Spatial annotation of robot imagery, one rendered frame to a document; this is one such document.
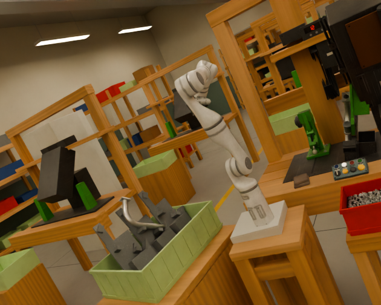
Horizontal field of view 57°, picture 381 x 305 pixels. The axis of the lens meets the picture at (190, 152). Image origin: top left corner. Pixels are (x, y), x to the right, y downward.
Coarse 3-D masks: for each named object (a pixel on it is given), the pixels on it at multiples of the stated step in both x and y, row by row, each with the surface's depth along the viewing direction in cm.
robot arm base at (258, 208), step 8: (248, 192) 153; (256, 192) 153; (248, 200) 154; (256, 200) 153; (264, 200) 155; (248, 208) 156; (256, 208) 154; (264, 208) 154; (256, 216) 155; (264, 216) 154; (272, 216) 157; (256, 224) 157; (264, 224) 155
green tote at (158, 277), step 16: (176, 208) 212; (192, 208) 204; (208, 208) 192; (192, 224) 180; (208, 224) 189; (176, 240) 168; (192, 240) 177; (208, 240) 185; (160, 256) 159; (176, 256) 167; (192, 256) 175; (96, 272) 172; (112, 272) 163; (128, 272) 155; (144, 272) 150; (160, 272) 157; (176, 272) 164; (112, 288) 170; (128, 288) 162; (144, 288) 154; (160, 288) 155
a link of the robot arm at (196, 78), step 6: (204, 66) 159; (192, 72) 138; (198, 72) 141; (204, 72) 151; (192, 78) 136; (198, 78) 138; (204, 78) 145; (192, 84) 137; (198, 84) 137; (204, 84) 142; (198, 90) 139
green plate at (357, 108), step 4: (352, 84) 169; (352, 88) 167; (352, 92) 168; (352, 96) 168; (356, 96) 169; (352, 100) 169; (356, 100) 169; (352, 104) 169; (356, 104) 170; (360, 104) 169; (364, 104) 168; (368, 104) 168; (352, 108) 170; (356, 108) 170; (360, 108) 170; (364, 108) 169; (368, 108) 168; (352, 112) 171; (356, 112) 171; (360, 112) 170; (364, 112) 170; (368, 112) 169; (352, 116) 171
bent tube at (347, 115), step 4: (348, 92) 178; (344, 96) 179; (348, 96) 179; (344, 100) 177; (348, 100) 176; (344, 104) 183; (348, 104) 181; (344, 108) 186; (348, 108) 184; (348, 112) 185; (348, 116) 186; (348, 120) 185; (348, 136) 181
